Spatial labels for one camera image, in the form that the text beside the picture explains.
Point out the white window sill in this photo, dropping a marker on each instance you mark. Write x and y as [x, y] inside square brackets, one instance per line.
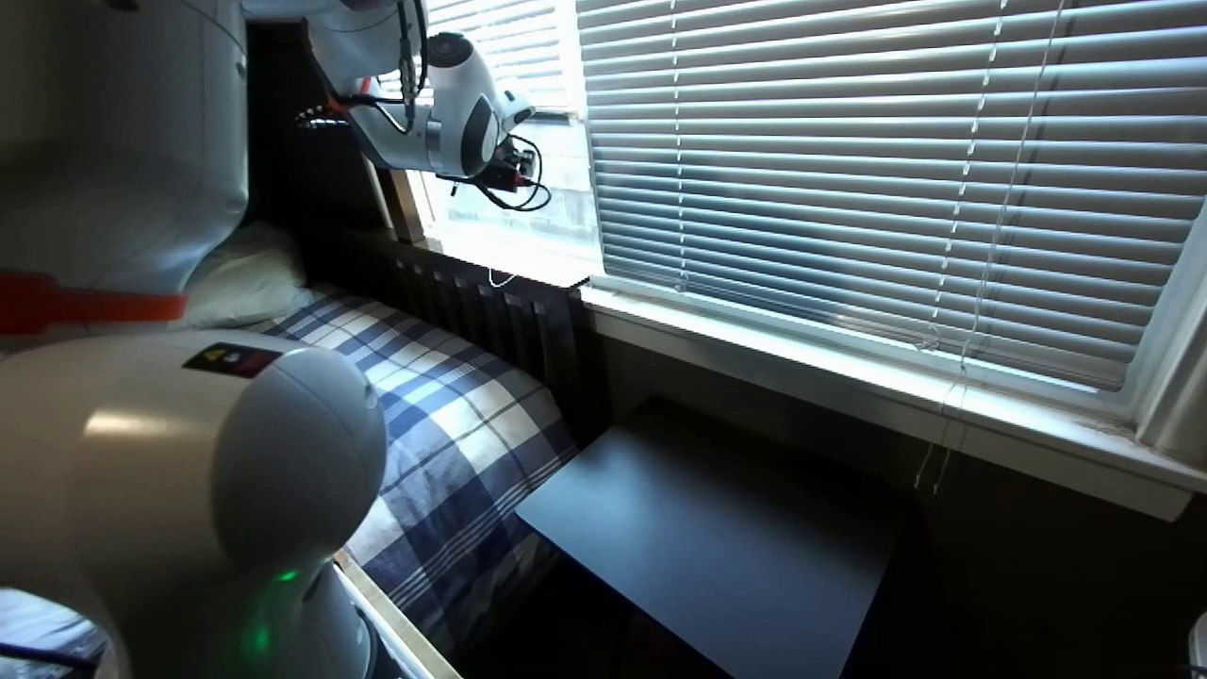
[1021, 436]

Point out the blue white plaid pillow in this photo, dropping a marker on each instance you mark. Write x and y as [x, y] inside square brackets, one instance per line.
[464, 445]

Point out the white window blinds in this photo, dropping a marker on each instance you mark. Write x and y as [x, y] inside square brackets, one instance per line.
[991, 184]

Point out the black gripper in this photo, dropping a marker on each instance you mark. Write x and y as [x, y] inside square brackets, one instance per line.
[518, 165]

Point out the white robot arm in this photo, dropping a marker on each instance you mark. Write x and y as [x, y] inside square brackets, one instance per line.
[183, 490]

